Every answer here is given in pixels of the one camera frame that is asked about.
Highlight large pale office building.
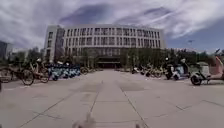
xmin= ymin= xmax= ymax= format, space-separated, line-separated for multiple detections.
xmin=43 ymin=24 xmax=167 ymax=70

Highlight row of trees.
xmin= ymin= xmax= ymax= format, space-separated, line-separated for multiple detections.
xmin=120 ymin=47 xmax=214 ymax=70

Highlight row of blue shared bicycles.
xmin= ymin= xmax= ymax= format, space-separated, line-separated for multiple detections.
xmin=45 ymin=61 xmax=90 ymax=82

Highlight row of parked scooters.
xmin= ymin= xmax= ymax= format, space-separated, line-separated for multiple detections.
xmin=131 ymin=57 xmax=192 ymax=81

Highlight street lamp pole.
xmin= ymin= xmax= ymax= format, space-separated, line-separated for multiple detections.
xmin=186 ymin=39 xmax=195 ymax=53

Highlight group of trees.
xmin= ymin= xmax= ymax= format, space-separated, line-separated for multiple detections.
xmin=7 ymin=47 xmax=44 ymax=67

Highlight pale red scooter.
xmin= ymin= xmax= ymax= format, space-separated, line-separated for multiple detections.
xmin=189 ymin=49 xmax=224 ymax=87

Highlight dark bicycle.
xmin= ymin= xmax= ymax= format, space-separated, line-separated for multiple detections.
xmin=0 ymin=65 xmax=24 ymax=84

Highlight dark building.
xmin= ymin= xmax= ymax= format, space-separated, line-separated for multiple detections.
xmin=0 ymin=40 xmax=9 ymax=62

